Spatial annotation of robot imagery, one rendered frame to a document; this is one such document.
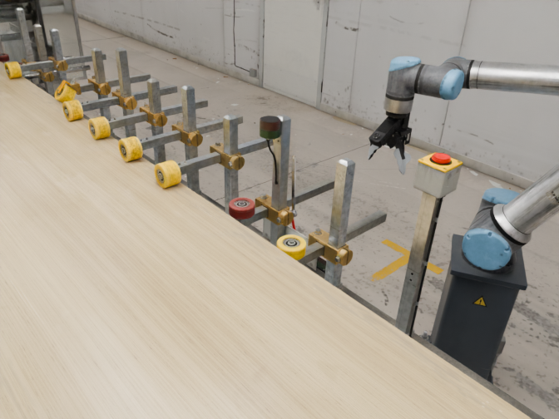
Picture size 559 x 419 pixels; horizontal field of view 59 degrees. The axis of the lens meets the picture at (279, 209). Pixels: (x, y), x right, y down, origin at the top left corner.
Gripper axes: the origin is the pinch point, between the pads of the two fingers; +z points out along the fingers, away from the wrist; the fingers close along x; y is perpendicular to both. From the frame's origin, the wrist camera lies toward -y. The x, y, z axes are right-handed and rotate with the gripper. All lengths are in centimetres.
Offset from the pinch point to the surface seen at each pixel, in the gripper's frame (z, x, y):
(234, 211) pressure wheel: 4, 14, -54
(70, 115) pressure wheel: 0, 111, -65
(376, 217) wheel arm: 8.8, -10.7, -15.5
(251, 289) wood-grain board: 4, -18, -73
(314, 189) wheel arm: 7.7, 13.9, -19.4
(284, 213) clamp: 7.0, 7.0, -39.1
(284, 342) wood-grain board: 4, -36, -78
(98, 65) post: -12, 134, -40
